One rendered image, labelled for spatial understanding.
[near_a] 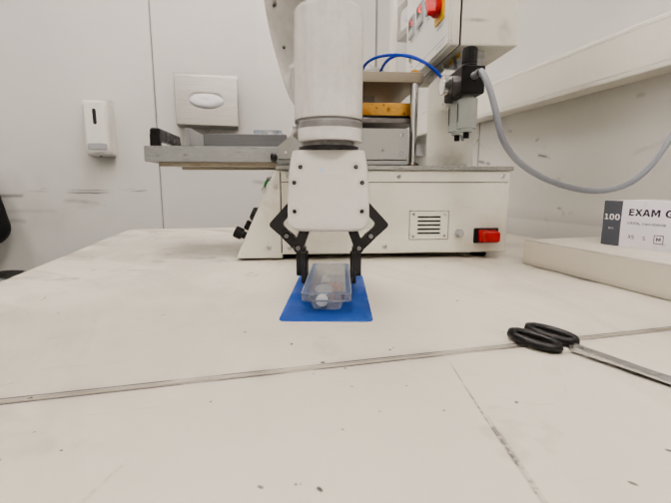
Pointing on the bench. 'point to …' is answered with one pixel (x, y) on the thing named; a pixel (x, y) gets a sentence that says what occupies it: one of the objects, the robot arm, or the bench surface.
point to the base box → (401, 215)
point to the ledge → (604, 263)
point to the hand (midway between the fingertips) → (329, 268)
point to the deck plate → (425, 168)
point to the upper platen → (384, 114)
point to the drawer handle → (163, 138)
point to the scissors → (535, 338)
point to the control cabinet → (451, 20)
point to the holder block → (243, 140)
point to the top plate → (388, 83)
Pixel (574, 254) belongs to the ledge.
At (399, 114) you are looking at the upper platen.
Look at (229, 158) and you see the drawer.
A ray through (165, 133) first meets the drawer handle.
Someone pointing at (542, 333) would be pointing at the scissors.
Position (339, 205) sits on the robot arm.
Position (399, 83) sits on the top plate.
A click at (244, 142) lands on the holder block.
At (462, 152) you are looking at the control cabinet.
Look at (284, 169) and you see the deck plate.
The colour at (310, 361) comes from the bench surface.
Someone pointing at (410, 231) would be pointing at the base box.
